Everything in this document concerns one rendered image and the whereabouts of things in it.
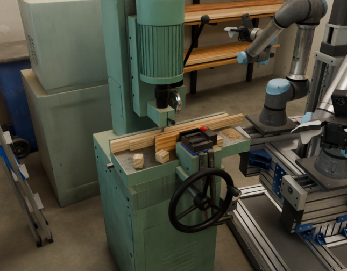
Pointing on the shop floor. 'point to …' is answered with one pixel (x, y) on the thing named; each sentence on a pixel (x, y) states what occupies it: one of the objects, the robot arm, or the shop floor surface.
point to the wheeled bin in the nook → (14, 94)
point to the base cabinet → (154, 232)
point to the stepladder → (1, 144)
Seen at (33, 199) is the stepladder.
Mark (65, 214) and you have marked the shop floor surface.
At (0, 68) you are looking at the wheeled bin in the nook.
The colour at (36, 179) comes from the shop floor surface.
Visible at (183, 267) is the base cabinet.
